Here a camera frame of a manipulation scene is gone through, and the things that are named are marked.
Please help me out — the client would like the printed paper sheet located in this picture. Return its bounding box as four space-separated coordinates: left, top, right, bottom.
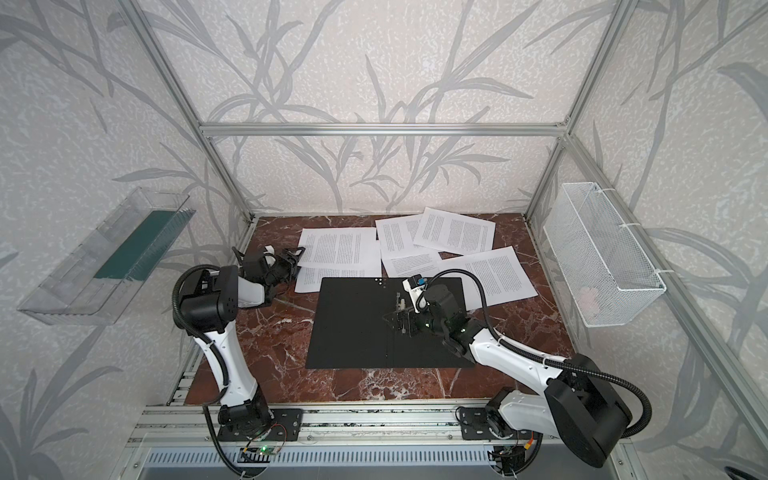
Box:
295 262 382 293
375 214 422 260
382 249 442 278
434 247 537 306
413 208 496 255
298 227 380 267

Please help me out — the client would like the white black file folder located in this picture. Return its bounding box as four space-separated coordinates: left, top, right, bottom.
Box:
305 278 474 370

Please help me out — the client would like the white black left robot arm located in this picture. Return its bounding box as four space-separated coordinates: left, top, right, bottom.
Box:
171 246 305 437

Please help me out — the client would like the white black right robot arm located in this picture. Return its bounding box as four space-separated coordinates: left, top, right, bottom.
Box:
384 275 632 468

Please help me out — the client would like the green circuit board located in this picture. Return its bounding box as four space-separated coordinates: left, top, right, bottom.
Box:
237 445 282 464

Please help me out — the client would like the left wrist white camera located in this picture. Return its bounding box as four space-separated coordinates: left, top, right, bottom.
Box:
263 245 277 265

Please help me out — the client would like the wrist white camera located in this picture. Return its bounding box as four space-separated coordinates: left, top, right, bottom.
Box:
403 274 428 313
263 245 277 265

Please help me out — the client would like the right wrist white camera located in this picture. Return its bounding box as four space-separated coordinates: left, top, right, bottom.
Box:
403 274 428 313

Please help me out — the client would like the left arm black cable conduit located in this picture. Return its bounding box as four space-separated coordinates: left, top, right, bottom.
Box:
171 263 232 409

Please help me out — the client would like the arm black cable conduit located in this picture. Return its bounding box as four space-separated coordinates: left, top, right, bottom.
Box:
422 268 653 439
171 263 232 409

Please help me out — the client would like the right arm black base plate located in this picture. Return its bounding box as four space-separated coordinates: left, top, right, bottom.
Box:
454 406 535 442

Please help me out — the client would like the aluminium cage frame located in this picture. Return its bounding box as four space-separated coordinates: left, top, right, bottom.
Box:
119 1 767 444

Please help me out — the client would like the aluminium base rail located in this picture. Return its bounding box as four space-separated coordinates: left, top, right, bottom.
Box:
126 398 487 448

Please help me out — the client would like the clear plastic wall tray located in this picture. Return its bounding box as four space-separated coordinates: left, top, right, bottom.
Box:
18 187 196 326

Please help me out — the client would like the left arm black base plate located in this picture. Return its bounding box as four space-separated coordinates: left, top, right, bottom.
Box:
217 408 304 442

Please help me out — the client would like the white wire mesh basket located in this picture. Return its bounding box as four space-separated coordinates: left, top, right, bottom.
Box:
543 182 666 328

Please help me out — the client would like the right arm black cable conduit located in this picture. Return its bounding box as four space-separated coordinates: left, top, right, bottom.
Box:
422 268 653 439

